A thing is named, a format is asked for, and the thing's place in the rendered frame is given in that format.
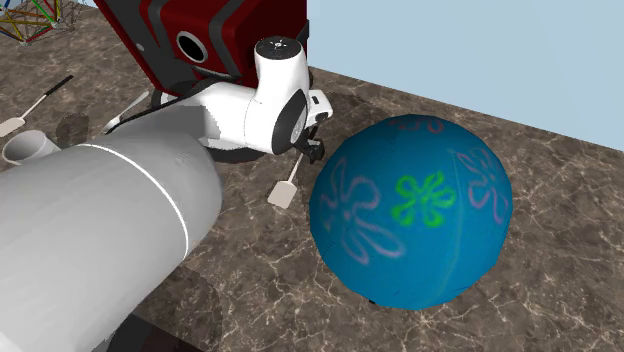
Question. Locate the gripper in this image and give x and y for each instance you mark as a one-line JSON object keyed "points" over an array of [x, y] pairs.
{"points": [[313, 148]]}

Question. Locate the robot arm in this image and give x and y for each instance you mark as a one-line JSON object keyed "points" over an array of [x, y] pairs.
{"points": [[88, 229]]}

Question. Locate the blue ball with flower pattern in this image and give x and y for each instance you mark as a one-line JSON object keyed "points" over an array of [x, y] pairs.
{"points": [[414, 244]]}

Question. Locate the red and black appliance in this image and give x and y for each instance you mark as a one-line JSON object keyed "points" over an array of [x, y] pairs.
{"points": [[244, 19]]}

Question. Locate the white cup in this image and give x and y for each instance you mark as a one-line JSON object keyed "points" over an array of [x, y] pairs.
{"points": [[35, 142]]}

